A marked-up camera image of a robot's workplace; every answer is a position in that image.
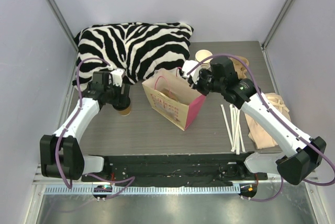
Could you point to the stack of paper cups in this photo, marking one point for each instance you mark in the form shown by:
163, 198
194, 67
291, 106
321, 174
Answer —
201, 55

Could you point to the brown cardboard cup carrier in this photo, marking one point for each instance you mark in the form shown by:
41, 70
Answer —
169, 94

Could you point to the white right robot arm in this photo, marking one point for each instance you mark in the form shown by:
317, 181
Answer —
301, 154

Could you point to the perforated metal rail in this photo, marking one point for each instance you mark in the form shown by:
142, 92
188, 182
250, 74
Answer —
102, 189

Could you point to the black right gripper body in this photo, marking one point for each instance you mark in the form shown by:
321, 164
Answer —
198, 85

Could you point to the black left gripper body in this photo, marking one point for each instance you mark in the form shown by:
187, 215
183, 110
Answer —
124, 91

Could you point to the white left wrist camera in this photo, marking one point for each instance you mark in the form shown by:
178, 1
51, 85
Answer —
116, 77

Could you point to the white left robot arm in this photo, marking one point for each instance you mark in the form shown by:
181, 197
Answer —
60, 153

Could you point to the zebra print pillow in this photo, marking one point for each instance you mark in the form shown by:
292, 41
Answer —
141, 49

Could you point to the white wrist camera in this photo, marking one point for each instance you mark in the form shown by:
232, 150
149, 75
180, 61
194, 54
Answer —
190, 71
116, 77

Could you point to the white wrapped straw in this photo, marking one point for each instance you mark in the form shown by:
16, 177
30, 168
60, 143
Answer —
233, 124
227, 127
236, 132
240, 132

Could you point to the pink paper gift bag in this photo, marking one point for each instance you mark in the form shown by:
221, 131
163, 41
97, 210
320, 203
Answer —
181, 113

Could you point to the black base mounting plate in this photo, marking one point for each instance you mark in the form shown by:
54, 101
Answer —
178, 170

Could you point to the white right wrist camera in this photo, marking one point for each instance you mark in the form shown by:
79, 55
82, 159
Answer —
190, 71

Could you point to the brown paper coffee cup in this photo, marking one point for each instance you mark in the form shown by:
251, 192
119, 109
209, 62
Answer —
124, 111

